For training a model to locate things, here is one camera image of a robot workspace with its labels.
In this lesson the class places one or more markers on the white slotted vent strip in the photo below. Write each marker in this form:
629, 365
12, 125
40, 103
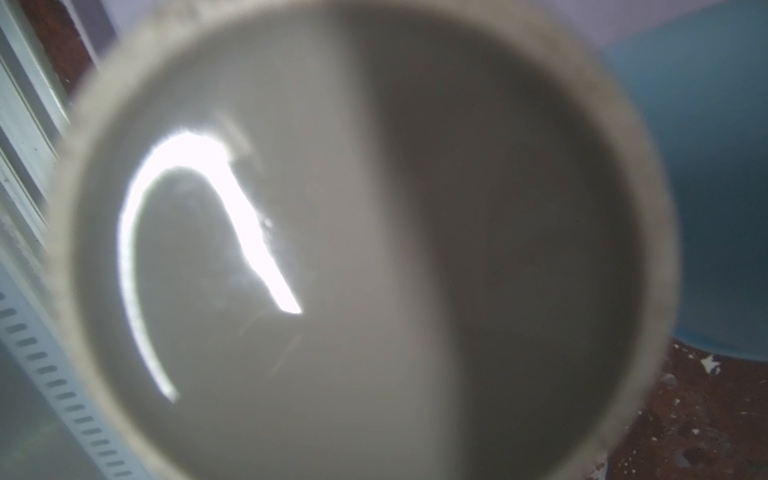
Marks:
31, 344

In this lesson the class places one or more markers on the aluminium front rail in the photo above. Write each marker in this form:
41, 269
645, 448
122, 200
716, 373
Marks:
33, 113

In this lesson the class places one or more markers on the light blue mug front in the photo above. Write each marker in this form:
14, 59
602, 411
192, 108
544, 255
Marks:
700, 82

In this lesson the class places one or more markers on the lilac rectangular tray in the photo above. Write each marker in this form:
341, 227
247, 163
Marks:
602, 22

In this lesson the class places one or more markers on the grey mug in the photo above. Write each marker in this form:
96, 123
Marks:
361, 240

